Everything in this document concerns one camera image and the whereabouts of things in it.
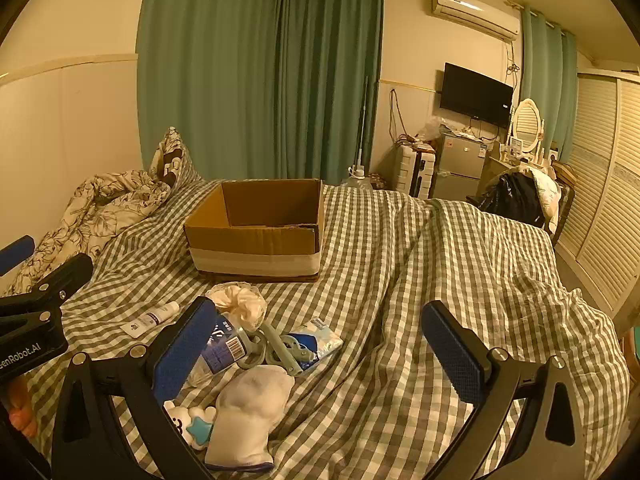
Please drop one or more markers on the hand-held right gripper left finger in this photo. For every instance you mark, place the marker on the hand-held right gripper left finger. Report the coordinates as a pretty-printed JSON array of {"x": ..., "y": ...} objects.
[{"x": 185, "y": 350}]

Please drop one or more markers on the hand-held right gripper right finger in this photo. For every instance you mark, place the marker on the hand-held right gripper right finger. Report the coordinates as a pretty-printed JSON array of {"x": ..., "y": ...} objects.
[{"x": 452, "y": 355}]

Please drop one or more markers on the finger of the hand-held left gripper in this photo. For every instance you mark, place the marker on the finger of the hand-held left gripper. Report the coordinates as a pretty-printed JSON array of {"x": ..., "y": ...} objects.
[
  {"x": 17, "y": 252},
  {"x": 65, "y": 275}
]

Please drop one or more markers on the clear plastic water bottle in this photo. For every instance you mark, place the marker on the clear plastic water bottle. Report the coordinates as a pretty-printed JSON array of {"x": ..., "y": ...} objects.
[{"x": 225, "y": 350}]

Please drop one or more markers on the small white tube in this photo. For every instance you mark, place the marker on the small white tube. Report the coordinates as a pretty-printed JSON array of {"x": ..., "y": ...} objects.
[{"x": 150, "y": 319}]

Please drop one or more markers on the white plush toy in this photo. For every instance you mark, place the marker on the white plush toy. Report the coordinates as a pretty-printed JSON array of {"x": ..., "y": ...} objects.
[{"x": 192, "y": 425}]

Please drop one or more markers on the white sock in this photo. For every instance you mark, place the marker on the white sock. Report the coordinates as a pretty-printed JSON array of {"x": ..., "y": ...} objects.
[{"x": 250, "y": 410}]

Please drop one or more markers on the grey plastic hand tool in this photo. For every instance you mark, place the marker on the grey plastic hand tool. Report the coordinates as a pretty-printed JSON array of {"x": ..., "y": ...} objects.
[{"x": 280, "y": 350}]

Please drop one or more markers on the cardboard box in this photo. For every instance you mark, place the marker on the cardboard box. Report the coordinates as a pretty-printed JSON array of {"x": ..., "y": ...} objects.
[{"x": 250, "y": 245}]

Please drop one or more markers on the blue white tissue packet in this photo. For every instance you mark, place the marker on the blue white tissue packet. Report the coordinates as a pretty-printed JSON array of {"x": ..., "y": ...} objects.
[{"x": 320, "y": 342}]

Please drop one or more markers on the person's left hand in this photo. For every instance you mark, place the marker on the person's left hand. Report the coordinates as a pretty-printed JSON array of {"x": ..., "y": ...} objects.
[{"x": 22, "y": 410}]

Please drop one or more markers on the floral quilt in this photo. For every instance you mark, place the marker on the floral quilt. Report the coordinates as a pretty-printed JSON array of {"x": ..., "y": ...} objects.
[{"x": 90, "y": 215}]

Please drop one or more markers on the grey checked blanket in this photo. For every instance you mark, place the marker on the grey checked blanket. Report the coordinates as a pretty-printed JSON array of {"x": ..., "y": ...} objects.
[{"x": 390, "y": 270}]

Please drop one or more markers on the floral brown pillow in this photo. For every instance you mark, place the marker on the floral brown pillow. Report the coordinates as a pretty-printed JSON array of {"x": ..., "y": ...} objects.
[{"x": 172, "y": 160}]

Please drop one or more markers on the black jacket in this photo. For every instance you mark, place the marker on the black jacket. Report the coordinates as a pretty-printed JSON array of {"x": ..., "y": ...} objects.
[{"x": 510, "y": 197}]

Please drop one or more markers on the white ribbed suitcase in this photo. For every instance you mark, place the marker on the white ribbed suitcase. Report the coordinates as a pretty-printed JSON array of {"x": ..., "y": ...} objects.
[{"x": 410, "y": 170}]

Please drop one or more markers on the white dressing table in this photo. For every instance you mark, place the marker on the white dressing table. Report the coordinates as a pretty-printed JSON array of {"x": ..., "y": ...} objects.
[{"x": 495, "y": 167}]

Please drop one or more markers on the small silver fridge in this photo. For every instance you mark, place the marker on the small silver fridge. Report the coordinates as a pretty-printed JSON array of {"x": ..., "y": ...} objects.
[{"x": 457, "y": 162}]

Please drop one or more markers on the large clear water jug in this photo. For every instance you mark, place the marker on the large clear water jug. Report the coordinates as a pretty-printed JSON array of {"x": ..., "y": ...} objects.
[{"x": 357, "y": 181}]

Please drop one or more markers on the clear plastic bag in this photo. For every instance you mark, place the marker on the clear plastic bag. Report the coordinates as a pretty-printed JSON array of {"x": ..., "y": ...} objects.
[{"x": 430, "y": 131}]

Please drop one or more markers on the white louvered wardrobe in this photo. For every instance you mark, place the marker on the white louvered wardrobe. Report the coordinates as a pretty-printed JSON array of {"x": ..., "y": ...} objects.
[{"x": 600, "y": 170}]

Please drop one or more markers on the white oval vanity mirror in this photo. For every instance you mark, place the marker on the white oval vanity mirror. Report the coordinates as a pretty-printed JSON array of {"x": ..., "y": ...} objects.
[{"x": 527, "y": 122}]

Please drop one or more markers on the wide green curtain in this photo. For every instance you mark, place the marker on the wide green curtain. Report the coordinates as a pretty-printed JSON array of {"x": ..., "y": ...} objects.
[{"x": 210, "y": 70}]

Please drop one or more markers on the white mop pole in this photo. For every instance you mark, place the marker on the white mop pole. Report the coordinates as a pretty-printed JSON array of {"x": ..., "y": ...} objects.
[{"x": 363, "y": 120}]

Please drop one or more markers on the narrow green window curtain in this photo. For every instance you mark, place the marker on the narrow green window curtain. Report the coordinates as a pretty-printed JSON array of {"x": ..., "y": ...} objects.
[{"x": 547, "y": 85}]

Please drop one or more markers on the green corner curtain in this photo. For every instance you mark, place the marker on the green corner curtain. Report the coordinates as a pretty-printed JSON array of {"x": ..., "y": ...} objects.
[{"x": 325, "y": 75}]

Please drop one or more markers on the white air conditioner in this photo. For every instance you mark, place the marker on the white air conditioner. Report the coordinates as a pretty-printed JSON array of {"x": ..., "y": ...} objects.
[{"x": 472, "y": 10}]

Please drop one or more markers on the black wall television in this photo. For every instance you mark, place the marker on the black wall television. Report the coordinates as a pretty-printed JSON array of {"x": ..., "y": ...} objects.
[{"x": 475, "y": 92}]

